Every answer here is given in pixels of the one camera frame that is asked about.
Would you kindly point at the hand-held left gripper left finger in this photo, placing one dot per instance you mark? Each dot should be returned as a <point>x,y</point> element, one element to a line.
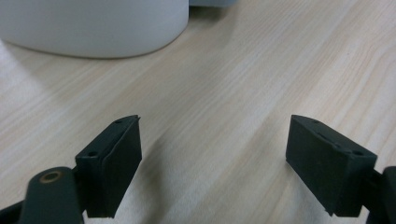
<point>109,168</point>

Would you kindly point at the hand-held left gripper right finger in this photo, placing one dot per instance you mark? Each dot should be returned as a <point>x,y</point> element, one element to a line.
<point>330,165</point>

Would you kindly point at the white grey rice cooker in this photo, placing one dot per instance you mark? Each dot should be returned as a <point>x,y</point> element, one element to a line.
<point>93,28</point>

